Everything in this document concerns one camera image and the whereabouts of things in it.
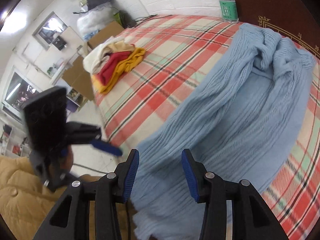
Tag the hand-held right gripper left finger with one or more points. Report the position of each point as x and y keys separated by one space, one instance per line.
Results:
x=131 y=172

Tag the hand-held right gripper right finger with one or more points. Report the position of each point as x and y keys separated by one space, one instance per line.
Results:
x=190 y=175

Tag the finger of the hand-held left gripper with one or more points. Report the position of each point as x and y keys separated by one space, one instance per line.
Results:
x=107 y=148

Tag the light blue knit sweater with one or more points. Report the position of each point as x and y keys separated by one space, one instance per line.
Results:
x=225 y=117

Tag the folded yellow red cream clothes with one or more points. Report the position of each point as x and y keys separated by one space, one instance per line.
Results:
x=127 y=63

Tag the large window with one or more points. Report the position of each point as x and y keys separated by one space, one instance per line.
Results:
x=21 y=93

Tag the white shelf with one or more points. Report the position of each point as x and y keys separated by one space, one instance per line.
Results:
x=12 y=142

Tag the brown cardboard box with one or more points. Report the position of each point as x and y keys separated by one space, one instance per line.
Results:
x=107 y=33
x=78 y=77

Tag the red folded garment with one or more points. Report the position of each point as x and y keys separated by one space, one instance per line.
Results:
x=110 y=67

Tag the tan puffer jacket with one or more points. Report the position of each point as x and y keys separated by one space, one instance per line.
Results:
x=17 y=200

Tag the cream folded garment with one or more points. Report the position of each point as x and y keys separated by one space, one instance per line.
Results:
x=100 y=55

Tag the white plastic bag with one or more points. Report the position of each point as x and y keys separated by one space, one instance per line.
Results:
x=92 y=22

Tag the red plaid blanket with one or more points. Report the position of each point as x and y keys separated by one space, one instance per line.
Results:
x=170 y=55

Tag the green bag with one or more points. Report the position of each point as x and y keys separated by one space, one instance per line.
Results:
x=122 y=18

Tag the black box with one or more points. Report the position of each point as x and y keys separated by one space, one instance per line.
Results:
x=98 y=1

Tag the green label water bottle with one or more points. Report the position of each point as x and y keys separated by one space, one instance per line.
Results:
x=228 y=7

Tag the dark wooden headboard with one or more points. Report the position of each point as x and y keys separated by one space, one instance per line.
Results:
x=275 y=5

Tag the small black wall device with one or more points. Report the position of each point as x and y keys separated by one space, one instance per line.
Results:
x=59 y=43

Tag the wall window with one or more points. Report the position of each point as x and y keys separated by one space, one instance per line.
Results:
x=50 y=30

